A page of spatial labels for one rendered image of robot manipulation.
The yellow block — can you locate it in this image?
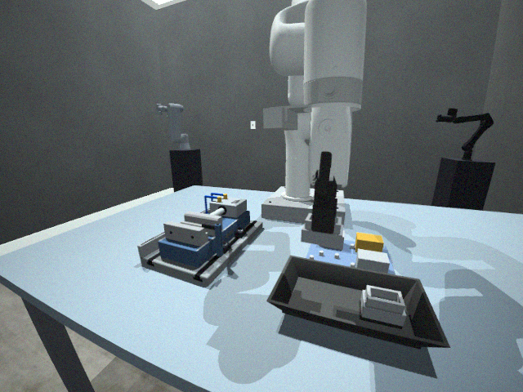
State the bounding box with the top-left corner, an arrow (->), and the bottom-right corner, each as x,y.
355,233 -> 384,252

